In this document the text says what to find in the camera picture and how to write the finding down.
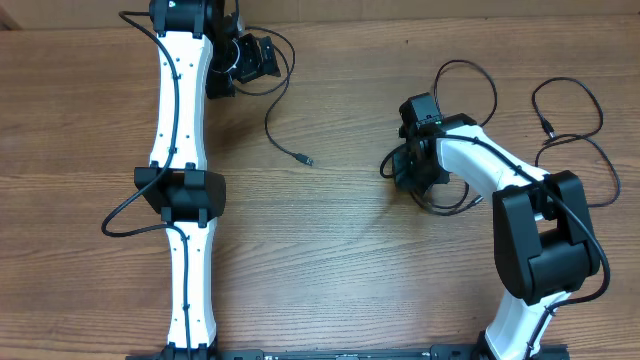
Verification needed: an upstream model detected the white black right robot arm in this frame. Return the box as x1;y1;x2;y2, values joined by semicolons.
383;93;610;359

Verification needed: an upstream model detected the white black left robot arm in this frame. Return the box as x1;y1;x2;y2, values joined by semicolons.
134;1;281;359

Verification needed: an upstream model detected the black USB cable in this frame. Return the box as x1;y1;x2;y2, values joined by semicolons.
530;76;623;209
230;24;315;168
378;59;499;218

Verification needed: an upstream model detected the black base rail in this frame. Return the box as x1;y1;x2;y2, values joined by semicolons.
125;345;571;360

